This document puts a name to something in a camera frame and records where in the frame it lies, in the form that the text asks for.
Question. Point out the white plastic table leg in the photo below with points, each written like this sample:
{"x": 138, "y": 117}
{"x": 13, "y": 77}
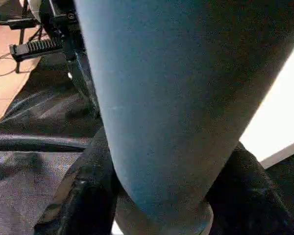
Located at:
{"x": 176, "y": 98}

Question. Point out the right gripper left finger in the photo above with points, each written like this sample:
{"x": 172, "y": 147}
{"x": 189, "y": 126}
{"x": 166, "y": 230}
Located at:
{"x": 83, "y": 196}

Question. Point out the black plastic mat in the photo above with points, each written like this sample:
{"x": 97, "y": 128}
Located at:
{"x": 34, "y": 122}

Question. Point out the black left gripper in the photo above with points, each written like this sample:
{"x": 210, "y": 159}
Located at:
{"x": 54, "y": 29}

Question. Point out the white plastic table top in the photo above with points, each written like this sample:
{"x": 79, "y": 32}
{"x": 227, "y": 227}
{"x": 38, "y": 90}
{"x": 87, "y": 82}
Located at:
{"x": 279, "y": 117}

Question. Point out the black metal table frame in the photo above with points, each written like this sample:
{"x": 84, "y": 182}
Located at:
{"x": 17, "y": 22}

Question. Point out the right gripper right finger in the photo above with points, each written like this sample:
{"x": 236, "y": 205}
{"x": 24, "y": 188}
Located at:
{"x": 255, "y": 200}

